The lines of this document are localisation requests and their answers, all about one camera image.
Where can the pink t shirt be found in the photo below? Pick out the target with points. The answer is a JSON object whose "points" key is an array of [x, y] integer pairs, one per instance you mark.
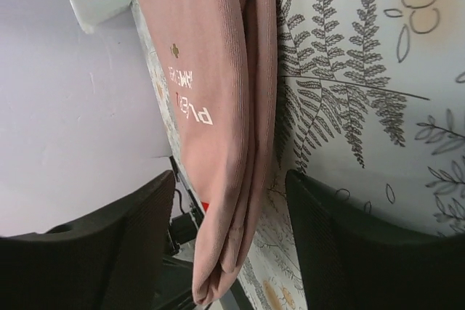
{"points": [[219, 59]]}

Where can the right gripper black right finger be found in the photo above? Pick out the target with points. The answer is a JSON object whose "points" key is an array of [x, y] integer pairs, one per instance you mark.
{"points": [[350, 259]]}

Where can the floral table mat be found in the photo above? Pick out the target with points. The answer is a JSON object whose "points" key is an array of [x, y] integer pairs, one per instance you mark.
{"points": [[370, 102]]}

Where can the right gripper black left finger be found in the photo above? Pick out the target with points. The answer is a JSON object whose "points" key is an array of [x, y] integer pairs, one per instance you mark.
{"points": [[107, 259]]}

